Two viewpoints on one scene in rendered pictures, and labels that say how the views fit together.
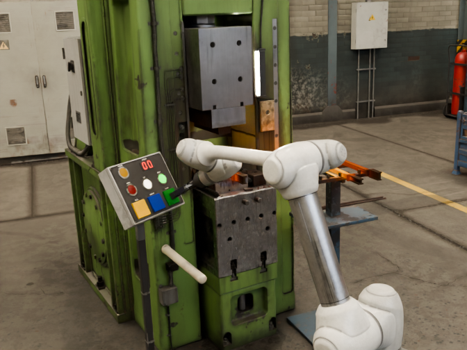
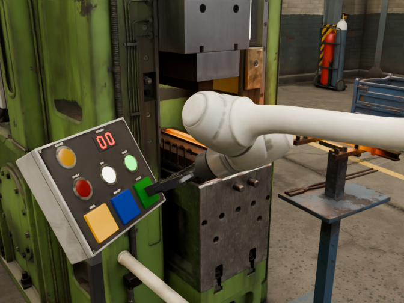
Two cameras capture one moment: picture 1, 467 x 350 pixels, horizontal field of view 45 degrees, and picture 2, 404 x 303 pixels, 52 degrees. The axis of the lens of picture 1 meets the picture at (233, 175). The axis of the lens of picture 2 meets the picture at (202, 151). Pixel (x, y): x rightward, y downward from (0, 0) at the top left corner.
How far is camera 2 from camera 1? 1.55 m
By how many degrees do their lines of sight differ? 11
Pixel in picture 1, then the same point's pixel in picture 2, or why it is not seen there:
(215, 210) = (199, 202)
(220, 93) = (210, 27)
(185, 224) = (149, 219)
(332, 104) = not seen: hidden behind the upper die
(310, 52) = not seen: hidden behind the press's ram
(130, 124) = (65, 77)
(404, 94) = (282, 67)
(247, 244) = (236, 242)
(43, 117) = not seen: outside the picture
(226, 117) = (215, 65)
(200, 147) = (237, 109)
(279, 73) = (269, 12)
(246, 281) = (231, 290)
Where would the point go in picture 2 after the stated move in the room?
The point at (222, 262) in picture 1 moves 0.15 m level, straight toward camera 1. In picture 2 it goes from (206, 271) to (216, 296)
